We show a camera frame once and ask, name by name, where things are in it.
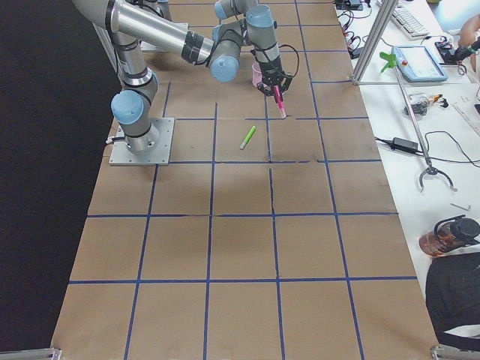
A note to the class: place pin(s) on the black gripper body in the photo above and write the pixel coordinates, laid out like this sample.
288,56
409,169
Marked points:
271,70

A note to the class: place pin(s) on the pink highlighter pen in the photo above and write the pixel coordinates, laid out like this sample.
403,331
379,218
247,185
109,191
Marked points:
279,101

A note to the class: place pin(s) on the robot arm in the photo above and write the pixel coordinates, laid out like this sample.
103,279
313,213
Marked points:
134,25

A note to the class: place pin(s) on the pink mesh cup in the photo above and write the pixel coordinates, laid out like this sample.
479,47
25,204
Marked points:
257,77

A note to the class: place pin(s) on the green highlighter pen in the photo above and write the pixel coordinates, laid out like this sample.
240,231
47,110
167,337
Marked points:
248,137

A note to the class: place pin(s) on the green plastic clamp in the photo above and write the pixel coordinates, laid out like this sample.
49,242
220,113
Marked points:
390,59

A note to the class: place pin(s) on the white keyboard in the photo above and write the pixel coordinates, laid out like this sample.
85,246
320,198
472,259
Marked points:
408,24

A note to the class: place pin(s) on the blue teach pendant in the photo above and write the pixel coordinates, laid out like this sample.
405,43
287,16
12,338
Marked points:
418,65

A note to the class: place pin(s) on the black power adapter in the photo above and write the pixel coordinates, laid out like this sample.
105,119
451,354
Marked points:
404,145

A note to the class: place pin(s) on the amber water bottle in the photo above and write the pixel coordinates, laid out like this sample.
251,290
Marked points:
450,234

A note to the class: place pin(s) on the black backpack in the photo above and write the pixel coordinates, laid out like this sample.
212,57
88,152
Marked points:
452,297

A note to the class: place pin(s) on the aluminium frame post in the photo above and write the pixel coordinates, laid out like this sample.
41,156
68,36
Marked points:
376,32

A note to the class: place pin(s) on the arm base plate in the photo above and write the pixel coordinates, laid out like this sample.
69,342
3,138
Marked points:
148,150

